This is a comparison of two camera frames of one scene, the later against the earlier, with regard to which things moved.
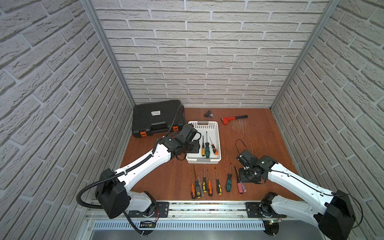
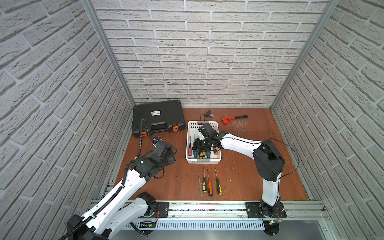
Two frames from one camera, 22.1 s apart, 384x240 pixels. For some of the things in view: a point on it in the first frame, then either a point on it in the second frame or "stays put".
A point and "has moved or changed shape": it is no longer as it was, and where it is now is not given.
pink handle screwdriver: x=239 y=184 has moved or changed shape
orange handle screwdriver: x=209 y=186 stays put
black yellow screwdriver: x=204 y=184 stays put
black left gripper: x=197 y=140 to x=173 y=156
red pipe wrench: x=225 y=119 stays put
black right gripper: x=243 y=179 to x=198 y=147
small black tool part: x=208 y=114 stays put
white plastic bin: x=209 y=145 stays put
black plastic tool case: x=157 y=117 stays put
